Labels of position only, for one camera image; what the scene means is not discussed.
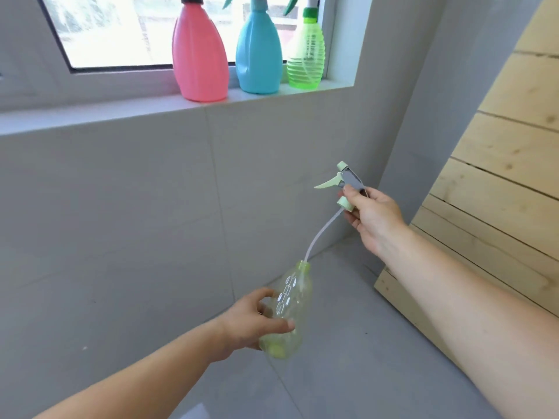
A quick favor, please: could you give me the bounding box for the ribbed bright green spray bottle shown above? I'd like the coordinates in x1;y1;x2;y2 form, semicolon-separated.
283;0;327;90

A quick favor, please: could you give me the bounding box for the person's right forearm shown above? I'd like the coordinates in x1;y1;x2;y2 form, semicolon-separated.
376;226;559;419

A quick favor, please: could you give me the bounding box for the green grey spray head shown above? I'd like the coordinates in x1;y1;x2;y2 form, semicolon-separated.
303;160;370;262

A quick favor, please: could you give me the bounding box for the blue spray bottle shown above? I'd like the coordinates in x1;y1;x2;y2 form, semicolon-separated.
223;0;284;95

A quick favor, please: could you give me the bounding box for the pink spray bottle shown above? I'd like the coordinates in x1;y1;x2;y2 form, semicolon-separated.
171;0;230;103

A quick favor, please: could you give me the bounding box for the person's left forearm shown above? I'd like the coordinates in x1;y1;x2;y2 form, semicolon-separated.
33;317;230;419

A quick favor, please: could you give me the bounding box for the light wooden plank panel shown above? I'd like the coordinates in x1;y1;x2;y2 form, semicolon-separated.
374;0;559;367

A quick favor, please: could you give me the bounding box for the person's right hand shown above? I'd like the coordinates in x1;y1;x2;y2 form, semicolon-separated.
342;184;409;258

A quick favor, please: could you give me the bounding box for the white window sill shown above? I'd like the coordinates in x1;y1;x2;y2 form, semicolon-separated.
0;85;355;136

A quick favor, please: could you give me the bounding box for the clear pale green plastic bottle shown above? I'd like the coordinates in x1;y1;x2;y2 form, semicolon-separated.
259;260;314;362

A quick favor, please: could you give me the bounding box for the white framed window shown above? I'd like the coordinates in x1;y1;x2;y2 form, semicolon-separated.
0;0;376;113

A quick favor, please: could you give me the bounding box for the person's left hand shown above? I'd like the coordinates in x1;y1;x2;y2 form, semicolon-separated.
217;287;296;362

